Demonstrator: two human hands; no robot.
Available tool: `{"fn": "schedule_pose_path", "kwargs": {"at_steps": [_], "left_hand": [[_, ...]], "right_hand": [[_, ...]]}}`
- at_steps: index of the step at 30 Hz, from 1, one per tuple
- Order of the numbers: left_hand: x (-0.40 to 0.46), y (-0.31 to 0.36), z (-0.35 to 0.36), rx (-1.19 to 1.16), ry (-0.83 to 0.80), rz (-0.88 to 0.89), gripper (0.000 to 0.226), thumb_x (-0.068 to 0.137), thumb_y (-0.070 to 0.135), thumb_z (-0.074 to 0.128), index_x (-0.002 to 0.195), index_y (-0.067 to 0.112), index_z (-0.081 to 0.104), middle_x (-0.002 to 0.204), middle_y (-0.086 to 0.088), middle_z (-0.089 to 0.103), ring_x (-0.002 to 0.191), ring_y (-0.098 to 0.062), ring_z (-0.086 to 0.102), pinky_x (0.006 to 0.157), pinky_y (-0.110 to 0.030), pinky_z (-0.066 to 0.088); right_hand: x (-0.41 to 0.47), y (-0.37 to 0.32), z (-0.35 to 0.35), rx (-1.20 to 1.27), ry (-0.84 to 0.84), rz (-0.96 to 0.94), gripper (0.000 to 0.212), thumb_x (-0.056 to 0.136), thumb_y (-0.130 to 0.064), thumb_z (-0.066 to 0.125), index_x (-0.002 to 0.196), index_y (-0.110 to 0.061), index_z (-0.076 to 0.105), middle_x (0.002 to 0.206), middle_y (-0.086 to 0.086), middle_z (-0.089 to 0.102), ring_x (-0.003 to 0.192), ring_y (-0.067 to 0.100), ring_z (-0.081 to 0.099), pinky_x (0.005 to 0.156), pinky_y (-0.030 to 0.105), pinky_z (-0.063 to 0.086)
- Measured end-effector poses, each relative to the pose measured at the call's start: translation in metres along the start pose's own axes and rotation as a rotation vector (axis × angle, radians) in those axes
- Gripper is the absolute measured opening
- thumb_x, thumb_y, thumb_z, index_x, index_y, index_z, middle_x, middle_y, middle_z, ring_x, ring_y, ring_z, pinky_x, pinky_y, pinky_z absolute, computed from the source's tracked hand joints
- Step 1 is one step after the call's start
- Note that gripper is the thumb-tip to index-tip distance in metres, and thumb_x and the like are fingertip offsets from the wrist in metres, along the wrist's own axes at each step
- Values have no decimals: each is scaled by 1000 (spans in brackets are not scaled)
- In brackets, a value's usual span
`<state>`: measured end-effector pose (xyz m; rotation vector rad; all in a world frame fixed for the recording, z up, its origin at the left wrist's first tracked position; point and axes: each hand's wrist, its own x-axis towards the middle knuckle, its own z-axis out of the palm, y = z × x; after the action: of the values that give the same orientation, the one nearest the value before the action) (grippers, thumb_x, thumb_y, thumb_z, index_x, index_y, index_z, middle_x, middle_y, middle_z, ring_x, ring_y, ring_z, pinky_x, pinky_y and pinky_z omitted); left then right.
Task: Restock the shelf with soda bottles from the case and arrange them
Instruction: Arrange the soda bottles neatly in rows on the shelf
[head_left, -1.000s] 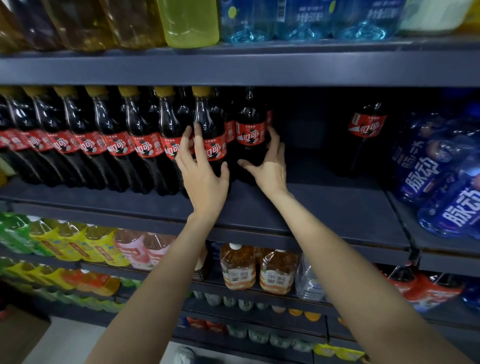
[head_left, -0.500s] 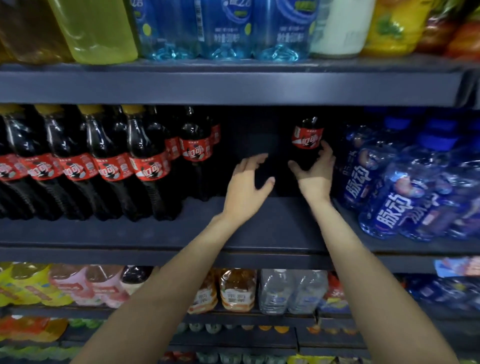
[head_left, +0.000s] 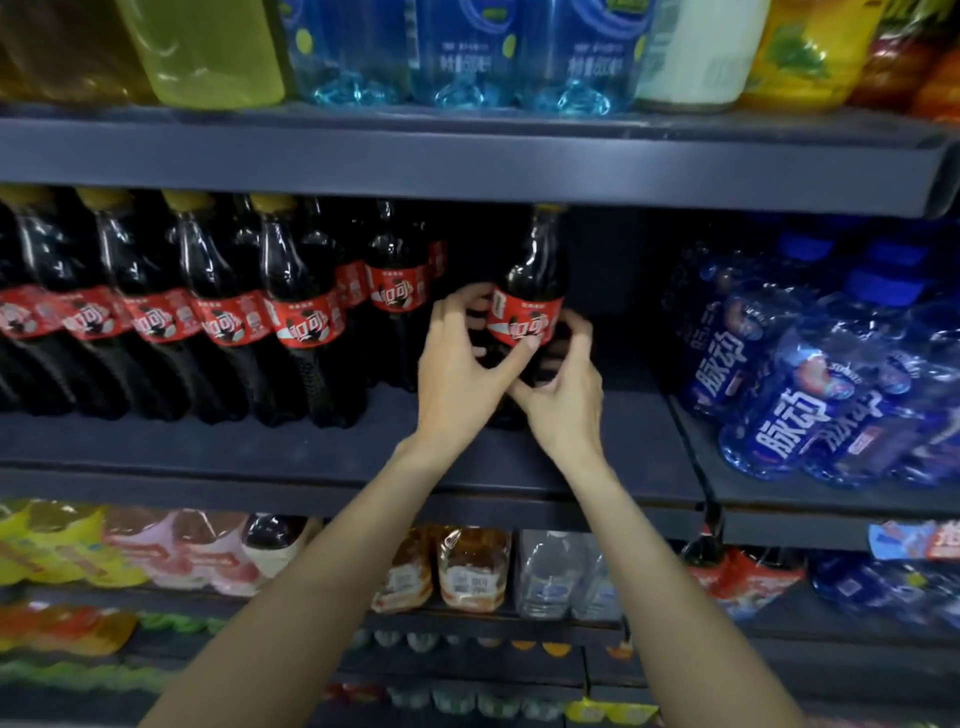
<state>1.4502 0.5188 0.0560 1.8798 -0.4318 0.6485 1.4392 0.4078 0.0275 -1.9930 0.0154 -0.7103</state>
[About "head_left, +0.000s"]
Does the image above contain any person's right hand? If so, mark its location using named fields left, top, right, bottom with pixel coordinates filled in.
left=508, top=307, right=606, bottom=471

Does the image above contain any person's left hand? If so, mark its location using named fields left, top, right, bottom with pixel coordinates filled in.
left=414, top=282, right=543, bottom=462

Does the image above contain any red-labelled cola bottle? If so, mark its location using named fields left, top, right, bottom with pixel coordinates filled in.
left=483, top=204, right=571, bottom=432

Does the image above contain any person's left forearm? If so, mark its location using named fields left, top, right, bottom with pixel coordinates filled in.
left=138, top=436, right=471, bottom=728

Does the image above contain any person's right forearm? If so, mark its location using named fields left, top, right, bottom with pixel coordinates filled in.
left=558, top=442, right=808, bottom=728

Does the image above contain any orange tea bottle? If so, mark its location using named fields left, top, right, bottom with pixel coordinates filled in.
left=435, top=525, right=516, bottom=614
left=369, top=525, right=438, bottom=616

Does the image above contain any dark metal shelf board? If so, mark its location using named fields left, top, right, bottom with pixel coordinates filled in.
left=0, top=375, right=711, bottom=543
left=669, top=396, right=960, bottom=554
left=0, top=583, right=627, bottom=650
left=0, top=101, right=960, bottom=220

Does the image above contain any small cola bottle pack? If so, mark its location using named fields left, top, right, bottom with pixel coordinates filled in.
left=681, top=525, right=809, bottom=622

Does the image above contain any group of blue drink bottles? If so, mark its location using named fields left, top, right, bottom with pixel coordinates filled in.
left=660, top=217, right=960, bottom=490

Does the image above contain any dark bottle with cream label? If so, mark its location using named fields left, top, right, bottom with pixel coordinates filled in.
left=240, top=513, right=320, bottom=580

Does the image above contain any row of cola bottles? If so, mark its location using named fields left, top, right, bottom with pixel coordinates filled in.
left=0, top=186, right=451, bottom=430

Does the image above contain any clear blue water bottle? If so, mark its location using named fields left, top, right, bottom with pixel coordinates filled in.
left=408, top=0, right=526, bottom=110
left=517, top=0, right=655, bottom=117
left=279, top=0, right=412, bottom=108

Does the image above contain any row of pale bottle caps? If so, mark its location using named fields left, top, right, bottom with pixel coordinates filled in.
left=352, top=628, right=571, bottom=723

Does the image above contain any white drink bottle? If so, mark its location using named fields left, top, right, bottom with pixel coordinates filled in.
left=636, top=0, right=771, bottom=115

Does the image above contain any pack of pink drink bottles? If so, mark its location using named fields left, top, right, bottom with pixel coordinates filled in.
left=103, top=508, right=265, bottom=599

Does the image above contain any blue and red shelf tag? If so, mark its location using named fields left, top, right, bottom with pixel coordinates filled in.
left=868, top=519, right=960, bottom=564

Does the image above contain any pack of dark blue bottles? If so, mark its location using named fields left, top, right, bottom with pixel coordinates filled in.
left=808, top=551, right=960, bottom=633

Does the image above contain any yellow juice bottle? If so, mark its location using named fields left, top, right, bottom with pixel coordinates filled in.
left=738, top=0, right=888, bottom=115

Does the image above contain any yellow-green drink bottle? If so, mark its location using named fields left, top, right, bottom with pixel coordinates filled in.
left=116, top=0, right=288, bottom=111

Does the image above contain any red-orange juice bottle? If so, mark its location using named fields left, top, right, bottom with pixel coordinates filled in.
left=849, top=0, right=948, bottom=111

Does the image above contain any pack of yellow drink bottles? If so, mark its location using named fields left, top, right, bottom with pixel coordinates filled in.
left=0, top=498, right=150, bottom=590

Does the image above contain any orange juice bottle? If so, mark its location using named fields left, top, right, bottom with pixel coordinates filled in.
left=909, top=45, right=960, bottom=123

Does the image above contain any row of green bottle caps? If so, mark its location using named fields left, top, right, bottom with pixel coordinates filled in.
left=0, top=611, right=230, bottom=695

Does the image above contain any pack of orange drink bottles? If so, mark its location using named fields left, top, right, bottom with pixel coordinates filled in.
left=0, top=603, right=141, bottom=659

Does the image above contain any amber drink bottle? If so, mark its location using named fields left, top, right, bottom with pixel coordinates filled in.
left=0, top=0, right=155, bottom=106

